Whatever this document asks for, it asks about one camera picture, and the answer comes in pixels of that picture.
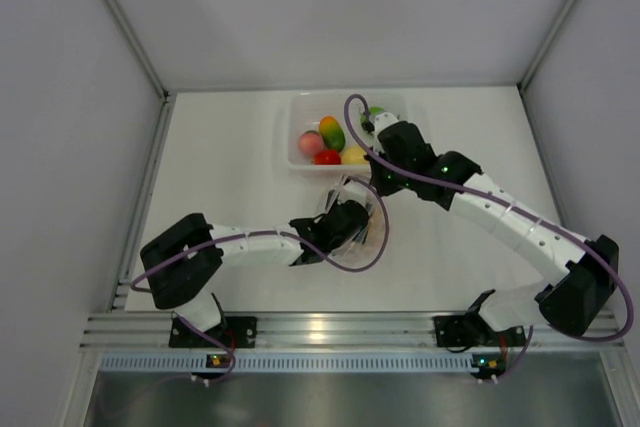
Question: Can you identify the pale yellow fake pear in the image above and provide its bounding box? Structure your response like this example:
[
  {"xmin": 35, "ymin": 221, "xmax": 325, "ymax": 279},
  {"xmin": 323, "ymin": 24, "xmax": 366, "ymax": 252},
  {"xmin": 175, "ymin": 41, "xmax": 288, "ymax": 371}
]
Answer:
[{"xmin": 341, "ymin": 145, "xmax": 368, "ymax": 165}]

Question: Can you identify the red fake apple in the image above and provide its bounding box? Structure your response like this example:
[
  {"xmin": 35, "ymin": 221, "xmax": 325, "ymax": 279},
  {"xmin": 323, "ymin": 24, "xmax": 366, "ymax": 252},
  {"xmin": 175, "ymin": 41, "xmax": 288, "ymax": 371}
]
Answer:
[{"xmin": 312, "ymin": 149, "xmax": 342, "ymax": 166}]

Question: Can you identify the clear zip top bag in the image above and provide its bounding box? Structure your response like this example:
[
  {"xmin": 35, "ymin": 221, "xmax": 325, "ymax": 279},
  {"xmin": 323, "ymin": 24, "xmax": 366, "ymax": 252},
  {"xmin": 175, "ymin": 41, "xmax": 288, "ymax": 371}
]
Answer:
[{"xmin": 314, "ymin": 175, "xmax": 390, "ymax": 273}]

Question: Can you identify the green fake avocado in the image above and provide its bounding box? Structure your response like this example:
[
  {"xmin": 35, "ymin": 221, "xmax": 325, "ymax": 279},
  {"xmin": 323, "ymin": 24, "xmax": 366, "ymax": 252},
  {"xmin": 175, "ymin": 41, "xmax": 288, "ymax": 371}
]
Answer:
[{"xmin": 318, "ymin": 116, "xmax": 346, "ymax": 152}]

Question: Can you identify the pink fake peach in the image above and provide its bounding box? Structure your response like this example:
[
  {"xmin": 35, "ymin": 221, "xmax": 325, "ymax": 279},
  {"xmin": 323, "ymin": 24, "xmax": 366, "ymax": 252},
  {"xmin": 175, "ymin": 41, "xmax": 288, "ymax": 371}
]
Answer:
[{"xmin": 297, "ymin": 130, "xmax": 325, "ymax": 158}]

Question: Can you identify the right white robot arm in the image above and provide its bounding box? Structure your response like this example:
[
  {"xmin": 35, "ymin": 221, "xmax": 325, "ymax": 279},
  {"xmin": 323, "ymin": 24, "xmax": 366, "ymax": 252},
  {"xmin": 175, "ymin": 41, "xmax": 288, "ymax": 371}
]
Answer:
[{"xmin": 363, "ymin": 113, "xmax": 619, "ymax": 344}]

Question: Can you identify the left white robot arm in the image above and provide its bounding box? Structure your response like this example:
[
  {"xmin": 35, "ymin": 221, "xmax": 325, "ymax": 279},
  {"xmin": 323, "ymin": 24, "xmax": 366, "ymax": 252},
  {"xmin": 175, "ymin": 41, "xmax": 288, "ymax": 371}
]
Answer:
[{"xmin": 134, "ymin": 199, "xmax": 373, "ymax": 347}]

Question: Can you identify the clear plastic perforated bin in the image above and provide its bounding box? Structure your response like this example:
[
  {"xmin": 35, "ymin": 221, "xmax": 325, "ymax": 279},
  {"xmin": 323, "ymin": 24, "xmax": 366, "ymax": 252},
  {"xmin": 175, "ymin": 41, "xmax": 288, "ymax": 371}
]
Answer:
[{"xmin": 274, "ymin": 89, "xmax": 431, "ymax": 176}]

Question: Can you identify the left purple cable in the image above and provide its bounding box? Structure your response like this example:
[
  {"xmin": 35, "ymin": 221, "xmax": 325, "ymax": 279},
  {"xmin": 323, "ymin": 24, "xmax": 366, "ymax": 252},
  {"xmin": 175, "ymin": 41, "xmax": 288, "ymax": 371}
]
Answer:
[{"xmin": 129, "ymin": 175, "xmax": 391, "ymax": 348}]

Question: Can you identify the purple cable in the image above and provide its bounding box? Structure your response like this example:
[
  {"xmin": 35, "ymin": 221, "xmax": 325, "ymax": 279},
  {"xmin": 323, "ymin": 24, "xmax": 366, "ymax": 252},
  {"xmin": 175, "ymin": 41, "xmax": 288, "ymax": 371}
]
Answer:
[
  {"xmin": 129, "ymin": 175, "xmax": 391, "ymax": 348},
  {"xmin": 344, "ymin": 93, "xmax": 635, "ymax": 343}
]

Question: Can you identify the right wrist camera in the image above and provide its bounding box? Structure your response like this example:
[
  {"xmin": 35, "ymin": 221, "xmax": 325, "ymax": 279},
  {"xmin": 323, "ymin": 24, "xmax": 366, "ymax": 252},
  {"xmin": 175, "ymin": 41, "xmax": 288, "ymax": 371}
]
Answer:
[{"xmin": 361, "ymin": 112, "xmax": 399, "ymax": 136}]

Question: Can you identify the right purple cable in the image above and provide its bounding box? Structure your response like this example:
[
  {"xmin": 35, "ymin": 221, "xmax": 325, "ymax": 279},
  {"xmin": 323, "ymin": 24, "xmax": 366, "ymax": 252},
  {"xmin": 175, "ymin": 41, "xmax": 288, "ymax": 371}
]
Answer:
[{"xmin": 344, "ymin": 93, "xmax": 635, "ymax": 343}]

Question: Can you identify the white slotted cable duct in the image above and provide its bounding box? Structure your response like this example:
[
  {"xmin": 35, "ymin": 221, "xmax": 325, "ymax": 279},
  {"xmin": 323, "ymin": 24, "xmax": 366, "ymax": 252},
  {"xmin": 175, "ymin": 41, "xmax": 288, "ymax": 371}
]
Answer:
[{"xmin": 100, "ymin": 352, "xmax": 497, "ymax": 374}]

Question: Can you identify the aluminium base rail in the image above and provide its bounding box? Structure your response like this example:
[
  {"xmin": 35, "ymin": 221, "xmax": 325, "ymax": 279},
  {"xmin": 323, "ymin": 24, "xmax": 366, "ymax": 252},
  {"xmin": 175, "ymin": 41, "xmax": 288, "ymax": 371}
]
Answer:
[{"xmin": 79, "ymin": 310, "xmax": 621, "ymax": 349}]

